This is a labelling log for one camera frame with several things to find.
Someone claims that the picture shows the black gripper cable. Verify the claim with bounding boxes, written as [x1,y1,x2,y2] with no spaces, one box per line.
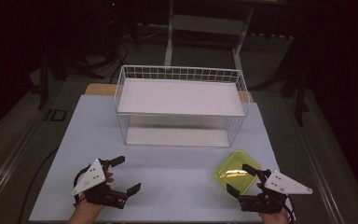
[285,194,296,224]
[73,166,91,207]

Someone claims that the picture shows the green square plate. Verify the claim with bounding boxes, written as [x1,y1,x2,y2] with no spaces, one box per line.
[213,149,263,196]

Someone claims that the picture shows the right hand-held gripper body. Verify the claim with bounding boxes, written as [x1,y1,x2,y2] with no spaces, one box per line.
[238,169,313,215]

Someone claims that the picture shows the black floor cable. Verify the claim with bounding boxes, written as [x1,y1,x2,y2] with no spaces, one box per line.
[87,40,130,84]
[18,146,60,224]

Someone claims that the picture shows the person's right hand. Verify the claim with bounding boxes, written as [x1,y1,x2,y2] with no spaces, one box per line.
[255,182,291,224]

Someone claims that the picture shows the black metal stand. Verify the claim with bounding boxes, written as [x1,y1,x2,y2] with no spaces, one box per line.
[279,62,311,127]
[36,46,66,110]

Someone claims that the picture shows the pale blue table mat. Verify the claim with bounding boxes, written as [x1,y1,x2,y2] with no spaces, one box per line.
[28,93,296,223]

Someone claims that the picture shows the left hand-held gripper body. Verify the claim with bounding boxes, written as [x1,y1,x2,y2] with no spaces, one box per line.
[71,158,129,210]

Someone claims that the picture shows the white wire rack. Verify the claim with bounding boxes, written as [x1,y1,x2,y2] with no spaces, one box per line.
[114,64,252,148]

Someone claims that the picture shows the person's left hand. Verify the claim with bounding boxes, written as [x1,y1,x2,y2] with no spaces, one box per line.
[67,172,116,224]

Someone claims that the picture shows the black floor socket box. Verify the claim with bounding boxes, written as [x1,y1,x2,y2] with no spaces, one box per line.
[45,108,68,122]

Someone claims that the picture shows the white metal desk frame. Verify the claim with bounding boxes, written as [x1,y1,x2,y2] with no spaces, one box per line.
[163,0,255,73]

